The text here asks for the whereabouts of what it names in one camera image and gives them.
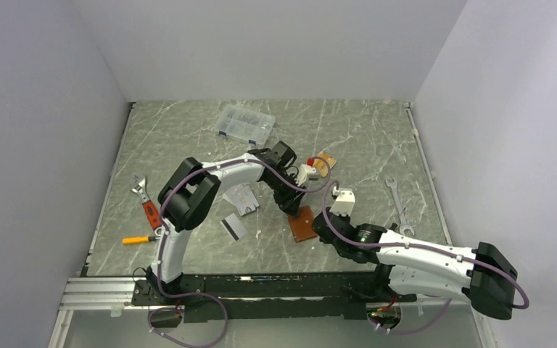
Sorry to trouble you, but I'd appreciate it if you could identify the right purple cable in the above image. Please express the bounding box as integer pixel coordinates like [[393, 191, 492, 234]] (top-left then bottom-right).
[[321, 180, 530, 336]]

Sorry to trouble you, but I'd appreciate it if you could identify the orange credit card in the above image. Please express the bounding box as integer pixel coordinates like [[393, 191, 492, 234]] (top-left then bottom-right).
[[313, 152, 337, 178]]

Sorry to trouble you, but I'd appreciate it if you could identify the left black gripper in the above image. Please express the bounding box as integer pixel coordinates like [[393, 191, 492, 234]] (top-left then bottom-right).
[[265, 172, 308, 220]]

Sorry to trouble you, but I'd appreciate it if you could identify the aluminium frame rail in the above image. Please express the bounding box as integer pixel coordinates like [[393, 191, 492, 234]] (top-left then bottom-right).
[[48, 276, 135, 347]]

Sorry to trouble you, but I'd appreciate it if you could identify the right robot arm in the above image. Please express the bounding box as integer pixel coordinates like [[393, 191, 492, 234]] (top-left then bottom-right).
[[312, 212, 518, 320]]

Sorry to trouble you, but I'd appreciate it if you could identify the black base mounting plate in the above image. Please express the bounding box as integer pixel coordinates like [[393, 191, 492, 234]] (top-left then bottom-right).
[[131, 271, 416, 323]]

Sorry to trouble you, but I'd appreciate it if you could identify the yellow handled screwdriver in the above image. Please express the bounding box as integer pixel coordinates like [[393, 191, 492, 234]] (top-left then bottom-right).
[[122, 236, 160, 245]]

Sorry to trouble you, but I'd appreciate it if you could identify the red adjustable wrench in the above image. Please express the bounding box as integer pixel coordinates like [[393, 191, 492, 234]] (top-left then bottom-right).
[[131, 174, 163, 236]]

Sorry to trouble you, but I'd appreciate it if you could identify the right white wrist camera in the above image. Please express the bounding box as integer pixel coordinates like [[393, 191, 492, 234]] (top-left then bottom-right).
[[330, 188, 355, 217]]

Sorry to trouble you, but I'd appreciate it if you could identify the brown leather card holder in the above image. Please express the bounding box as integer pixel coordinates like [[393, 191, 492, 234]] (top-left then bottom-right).
[[287, 206, 318, 243]]

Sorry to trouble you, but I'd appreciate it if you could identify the clear plastic screw box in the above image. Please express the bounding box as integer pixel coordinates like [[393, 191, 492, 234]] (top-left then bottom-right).
[[213, 104, 276, 146]]

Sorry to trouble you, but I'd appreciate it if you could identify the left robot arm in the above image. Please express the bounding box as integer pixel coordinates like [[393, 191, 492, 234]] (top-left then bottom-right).
[[146, 141, 317, 305]]

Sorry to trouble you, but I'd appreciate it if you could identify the single silver magstripe card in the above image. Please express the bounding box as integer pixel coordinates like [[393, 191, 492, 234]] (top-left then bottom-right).
[[220, 213, 248, 241]]

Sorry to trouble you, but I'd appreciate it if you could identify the silver open-end wrench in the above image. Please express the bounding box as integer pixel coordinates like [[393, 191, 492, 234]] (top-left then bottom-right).
[[385, 177, 415, 237]]

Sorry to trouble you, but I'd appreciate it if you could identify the silver credit card stack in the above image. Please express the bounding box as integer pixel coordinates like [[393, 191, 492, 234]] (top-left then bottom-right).
[[223, 184, 260, 216]]

